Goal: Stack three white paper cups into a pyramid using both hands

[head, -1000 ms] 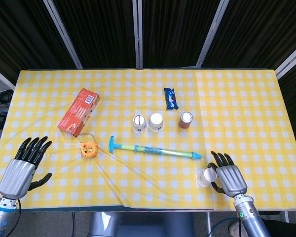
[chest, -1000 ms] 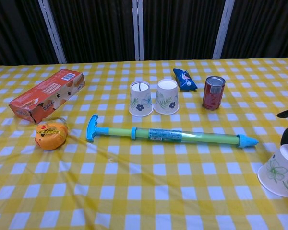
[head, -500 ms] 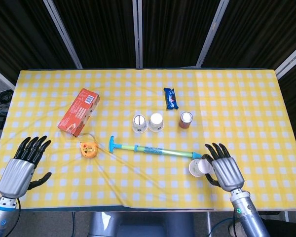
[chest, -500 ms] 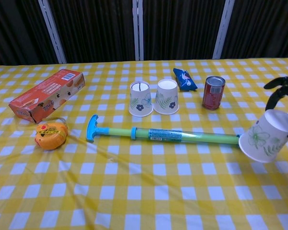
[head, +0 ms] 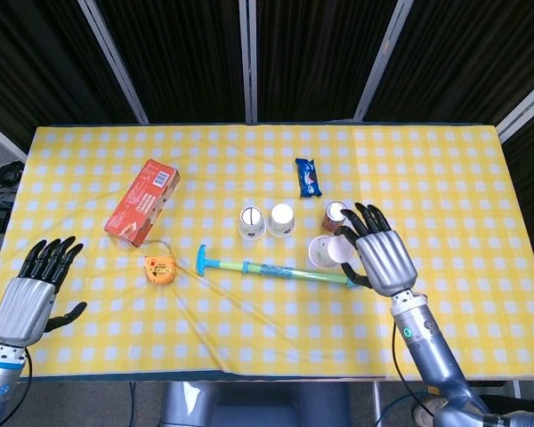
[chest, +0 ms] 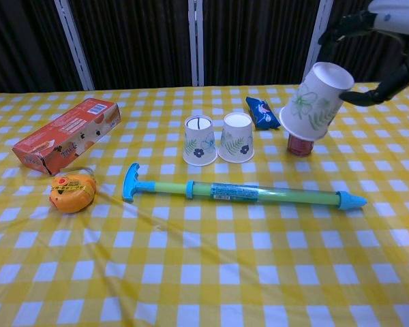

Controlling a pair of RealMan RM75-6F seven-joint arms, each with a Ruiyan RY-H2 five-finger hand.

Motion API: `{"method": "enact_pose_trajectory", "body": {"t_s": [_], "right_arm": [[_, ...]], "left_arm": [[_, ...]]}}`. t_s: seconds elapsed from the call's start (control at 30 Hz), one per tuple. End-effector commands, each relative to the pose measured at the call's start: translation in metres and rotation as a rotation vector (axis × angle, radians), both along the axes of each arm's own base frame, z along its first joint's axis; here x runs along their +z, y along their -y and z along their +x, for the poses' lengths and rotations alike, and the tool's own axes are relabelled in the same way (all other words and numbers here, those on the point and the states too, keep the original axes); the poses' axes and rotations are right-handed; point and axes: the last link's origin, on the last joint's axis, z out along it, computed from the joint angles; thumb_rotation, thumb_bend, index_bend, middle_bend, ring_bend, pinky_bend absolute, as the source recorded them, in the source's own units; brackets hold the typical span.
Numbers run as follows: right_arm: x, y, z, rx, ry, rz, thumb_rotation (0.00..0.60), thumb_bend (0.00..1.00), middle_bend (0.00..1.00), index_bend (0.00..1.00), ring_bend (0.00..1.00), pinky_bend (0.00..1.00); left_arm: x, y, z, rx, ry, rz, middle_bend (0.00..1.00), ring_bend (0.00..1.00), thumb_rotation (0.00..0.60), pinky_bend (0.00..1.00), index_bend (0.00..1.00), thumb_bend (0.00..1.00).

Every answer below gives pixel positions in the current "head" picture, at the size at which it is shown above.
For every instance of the black partition panel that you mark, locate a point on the black partition panel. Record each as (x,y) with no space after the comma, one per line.
(316,58)
(35,58)
(178,58)
(471,53)

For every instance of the orange cardboard box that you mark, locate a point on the orange cardboard box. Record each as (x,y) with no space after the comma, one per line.
(140,204)

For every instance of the yellow checkered tablecloth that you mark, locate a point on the yellow checkered tablecloth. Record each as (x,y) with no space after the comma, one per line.
(258,324)

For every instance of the blue snack packet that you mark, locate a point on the blue snack packet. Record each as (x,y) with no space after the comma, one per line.
(308,178)

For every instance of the red drink can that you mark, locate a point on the red drink can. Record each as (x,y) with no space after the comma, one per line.
(334,215)

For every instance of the blue green water pump toy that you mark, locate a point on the blue green water pump toy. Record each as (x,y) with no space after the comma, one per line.
(276,270)

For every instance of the paper cup with black line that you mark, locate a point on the paper cup with black line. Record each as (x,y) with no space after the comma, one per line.
(252,222)

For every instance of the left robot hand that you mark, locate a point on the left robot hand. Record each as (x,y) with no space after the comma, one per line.
(22,307)

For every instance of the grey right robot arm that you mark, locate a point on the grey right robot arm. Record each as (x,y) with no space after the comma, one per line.
(427,347)

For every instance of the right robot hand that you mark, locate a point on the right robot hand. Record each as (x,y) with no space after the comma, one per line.
(385,262)

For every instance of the white floral paper cup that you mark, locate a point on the white floral paper cup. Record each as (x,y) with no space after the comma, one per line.
(327,253)
(280,220)

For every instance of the white partition frame post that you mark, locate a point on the white partition frame post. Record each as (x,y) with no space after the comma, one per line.
(2,138)
(115,62)
(249,62)
(523,109)
(382,62)

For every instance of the grey robot torso base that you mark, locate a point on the grey robot torso base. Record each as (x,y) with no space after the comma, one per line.
(249,405)

